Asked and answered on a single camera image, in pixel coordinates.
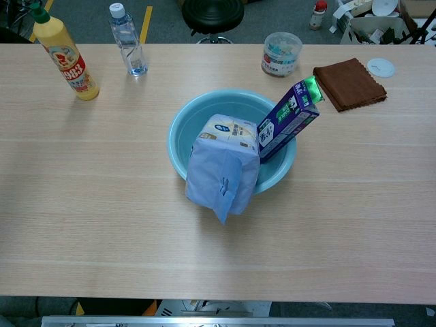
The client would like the aluminium profile rail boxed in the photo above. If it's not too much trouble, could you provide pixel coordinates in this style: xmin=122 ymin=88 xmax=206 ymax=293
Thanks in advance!
xmin=40 ymin=315 xmax=396 ymax=327

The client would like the light blue plastic basin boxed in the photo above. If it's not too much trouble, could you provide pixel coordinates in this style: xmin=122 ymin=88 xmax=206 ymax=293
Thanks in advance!
xmin=166 ymin=89 xmax=297 ymax=196

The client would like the yellow detergent bottle green cap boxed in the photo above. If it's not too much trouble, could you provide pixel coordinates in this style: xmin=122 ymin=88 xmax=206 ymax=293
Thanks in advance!
xmin=31 ymin=1 xmax=100 ymax=102

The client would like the clear plastic water bottle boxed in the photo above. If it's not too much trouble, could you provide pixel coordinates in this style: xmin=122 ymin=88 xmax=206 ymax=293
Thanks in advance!
xmin=108 ymin=2 xmax=149 ymax=77

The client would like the black round stool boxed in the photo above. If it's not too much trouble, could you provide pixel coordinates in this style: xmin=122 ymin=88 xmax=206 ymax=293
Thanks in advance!
xmin=181 ymin=0 xmax=245 ymax=44

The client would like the brown folded cloth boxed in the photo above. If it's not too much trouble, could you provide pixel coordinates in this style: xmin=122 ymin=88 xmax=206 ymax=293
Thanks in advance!
xmin=312 ymin=57 xmax=388 ymax=113

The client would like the clear jar of binder clips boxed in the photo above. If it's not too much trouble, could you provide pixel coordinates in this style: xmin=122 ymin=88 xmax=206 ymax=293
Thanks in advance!
xmin=261 ymin=31 xmax=303 ymax=78

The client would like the white bottle red cap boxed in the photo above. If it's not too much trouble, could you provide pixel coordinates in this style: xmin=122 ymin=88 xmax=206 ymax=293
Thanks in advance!
xmin=309 ymin=0 xmax=328 ymax=31

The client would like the blue white tissue pack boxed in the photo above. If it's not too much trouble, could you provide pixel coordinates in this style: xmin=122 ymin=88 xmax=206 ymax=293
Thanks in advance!
xmin=185 ymin=114 xmax=261 ymax=225

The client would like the purple toothpaste box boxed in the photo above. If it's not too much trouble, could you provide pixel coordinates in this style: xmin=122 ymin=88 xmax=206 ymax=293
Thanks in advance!
xmin=256 ymin=76 xmax=324 ymax=164

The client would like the black tripod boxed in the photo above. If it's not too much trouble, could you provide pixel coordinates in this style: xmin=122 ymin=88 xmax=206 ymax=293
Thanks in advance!
xmin=408 ymin=16 xmax=436 ymax=45

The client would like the white cardboard box of clutter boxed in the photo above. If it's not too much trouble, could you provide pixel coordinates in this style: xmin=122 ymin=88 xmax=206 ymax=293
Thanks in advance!
xmin=339 ymin=0 xmax=418 ymax=45

